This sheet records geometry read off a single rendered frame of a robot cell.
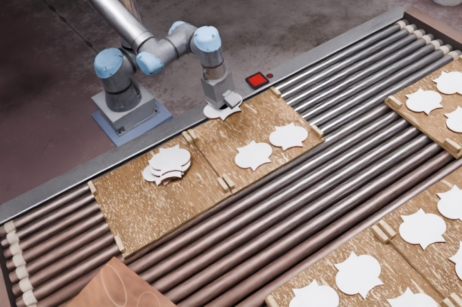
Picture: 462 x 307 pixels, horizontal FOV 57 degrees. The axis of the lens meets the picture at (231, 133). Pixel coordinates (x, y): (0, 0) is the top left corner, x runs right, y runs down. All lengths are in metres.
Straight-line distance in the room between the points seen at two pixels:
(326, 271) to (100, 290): 0.65
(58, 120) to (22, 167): 0.45
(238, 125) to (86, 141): 1.69
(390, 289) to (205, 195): 0.65
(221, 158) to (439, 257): 0.77
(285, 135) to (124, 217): 0.65
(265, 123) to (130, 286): 0.79
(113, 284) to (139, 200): 0.35
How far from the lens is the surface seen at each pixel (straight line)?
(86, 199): 1.65
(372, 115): 1.75
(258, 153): 1.57
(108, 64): 1.70
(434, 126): 1.74
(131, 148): 1.74
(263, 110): 1.72
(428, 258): 1.42
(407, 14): 2.25
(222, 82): 1.38
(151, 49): 1.31
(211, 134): 1.66
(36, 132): 3.43
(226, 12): 4.02
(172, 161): 1.55
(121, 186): 1.61
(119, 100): 1.79
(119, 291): 1.29
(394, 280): 1.37
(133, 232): 1.49
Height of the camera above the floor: 2.17
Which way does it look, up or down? 49 degrees down
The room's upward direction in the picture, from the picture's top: 10 degrees counter-clockwise
